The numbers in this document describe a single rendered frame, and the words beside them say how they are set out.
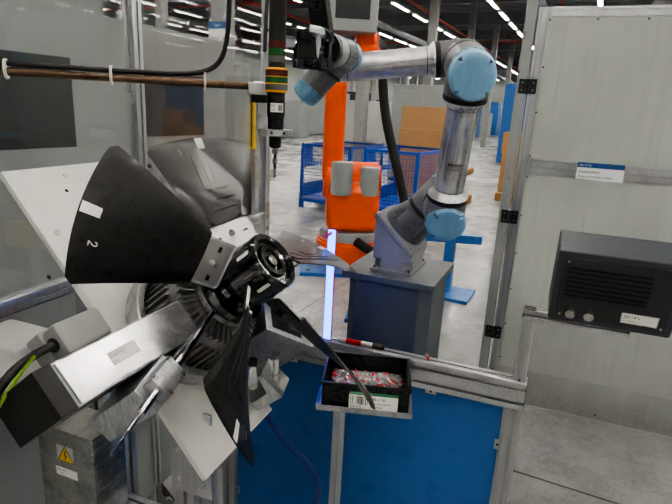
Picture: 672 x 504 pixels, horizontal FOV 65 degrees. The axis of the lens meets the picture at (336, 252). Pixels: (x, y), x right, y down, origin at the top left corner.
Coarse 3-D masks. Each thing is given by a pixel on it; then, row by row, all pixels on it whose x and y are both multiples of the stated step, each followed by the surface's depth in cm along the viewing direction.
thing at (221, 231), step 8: (224, 224) 107; (232, 224) 107; (240, 224) 107; (248, 224) 107; (216, 232) 106; (224, 232) 106; (240, 232) 106; (248, 232) 107; (224, 240) 106; (232, 240) 106; (240, 240) 106
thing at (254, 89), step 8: (248, 88) 101; (256, 88) 101; (256, 96) 101; (264, 96) 101; (256, 104) 103; (264, 104) 102; (256, 112) 103; (264, 112) 102; (256, 120) 104; (264, 120) 103; (264, 128) 103; (280, 136) 103; (288, 136) 104
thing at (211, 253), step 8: (216, 240) 96; (208, 248) 95; (216, 248) 97; (224, 248) 98; (232, 248) 99; (208, 256) 96; (216, 256) 97; (224, 256) 98; (200, 264) 95; (208, 264) 96; (224, 264) 99; (200, 272) 96; (208, 272) 97; (216, 272) 98; (224, 272) 99; (192, 280) 95; (200, 280) 96; (208, 280) 97; (216, 280) 99
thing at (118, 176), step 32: (128, 160) 84; (96, 192) 80; (128, 192) 83; (160, 192) 87; (96, 224) 80; (128, 224) 83; (160, 224) 87; (192, 224) 92; (96, 256) 80; (128, 256) 84; (160, 256) 89; (192, 256) 93
